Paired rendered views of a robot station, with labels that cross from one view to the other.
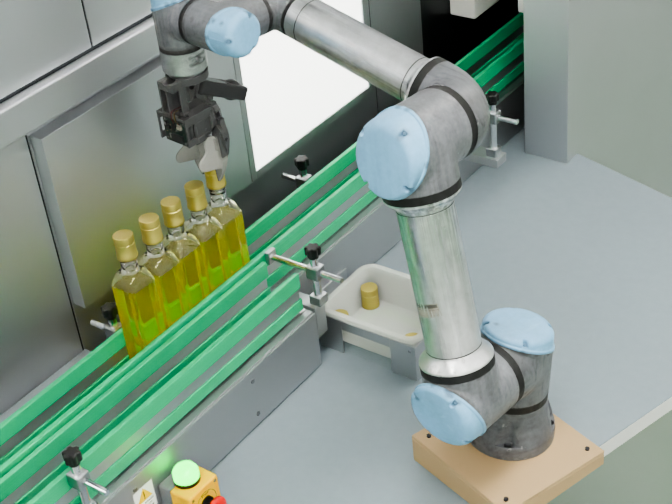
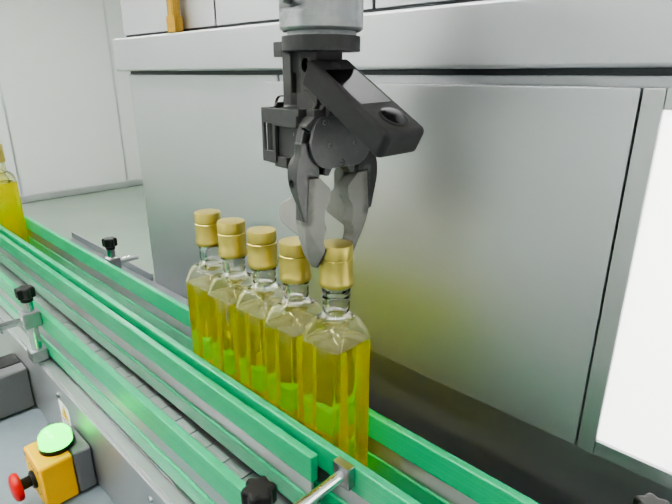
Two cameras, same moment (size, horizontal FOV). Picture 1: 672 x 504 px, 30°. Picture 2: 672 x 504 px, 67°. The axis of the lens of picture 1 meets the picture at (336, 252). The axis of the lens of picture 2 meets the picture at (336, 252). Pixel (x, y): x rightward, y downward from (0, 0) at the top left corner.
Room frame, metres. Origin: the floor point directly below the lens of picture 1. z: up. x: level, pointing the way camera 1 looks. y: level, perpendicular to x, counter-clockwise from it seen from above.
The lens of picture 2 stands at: (1.94, -0.29, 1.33)
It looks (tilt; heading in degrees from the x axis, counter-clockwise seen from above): 19 degrees down; 94
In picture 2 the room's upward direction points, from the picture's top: straight up
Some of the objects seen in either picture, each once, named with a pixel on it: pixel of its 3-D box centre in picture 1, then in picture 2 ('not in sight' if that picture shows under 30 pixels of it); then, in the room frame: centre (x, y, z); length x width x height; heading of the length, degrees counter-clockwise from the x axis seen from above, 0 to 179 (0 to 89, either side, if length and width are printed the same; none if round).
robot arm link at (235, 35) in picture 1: (228, 25); not in sight; (1.83, 0.13, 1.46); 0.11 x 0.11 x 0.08; 45
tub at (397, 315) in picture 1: (391, 317); not in sight; (1.89, -0.09, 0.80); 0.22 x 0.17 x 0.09; 51
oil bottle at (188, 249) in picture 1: (187, 284); (268, 362); (1.81, 0.27, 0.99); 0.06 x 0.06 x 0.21; 51
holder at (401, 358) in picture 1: (379, 317); not in sight; (1.91, -0.07, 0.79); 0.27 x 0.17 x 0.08; 51
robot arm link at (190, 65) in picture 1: (185, 59); (318, 11); (1.88, 0.21, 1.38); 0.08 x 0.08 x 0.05
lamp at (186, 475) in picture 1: (185, 472); (54, 437); (1.49, 0.28, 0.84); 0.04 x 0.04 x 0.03
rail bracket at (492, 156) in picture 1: (483, 137); not in sight; (2.36, -0.35, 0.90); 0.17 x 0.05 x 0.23; 51
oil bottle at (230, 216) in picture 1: (227, 250); (336, 400); (1.90, 0.20, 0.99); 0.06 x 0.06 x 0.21; 50
